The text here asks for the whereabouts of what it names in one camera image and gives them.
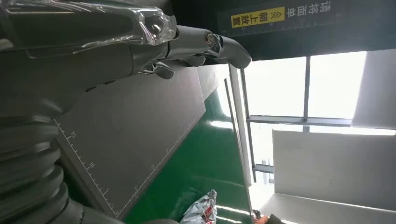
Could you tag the yellow label on column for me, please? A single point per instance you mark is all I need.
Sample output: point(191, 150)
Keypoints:
point(258, 17)

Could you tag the grey package with red print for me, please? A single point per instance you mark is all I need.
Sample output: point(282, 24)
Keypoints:
point(201, 210)

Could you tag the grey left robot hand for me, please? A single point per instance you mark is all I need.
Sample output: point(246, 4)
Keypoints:
point(71, 61)

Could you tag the black scanner column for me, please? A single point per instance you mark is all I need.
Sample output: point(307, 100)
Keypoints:
point(309, 37)

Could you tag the silver conveyor side rail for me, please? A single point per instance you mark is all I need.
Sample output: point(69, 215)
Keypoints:
point(239, 117)

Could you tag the black scanner base plate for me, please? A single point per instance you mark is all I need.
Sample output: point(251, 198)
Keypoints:
point(133, 133)

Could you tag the green conveyor belt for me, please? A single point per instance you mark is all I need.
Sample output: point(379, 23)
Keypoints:
point(198, 164)

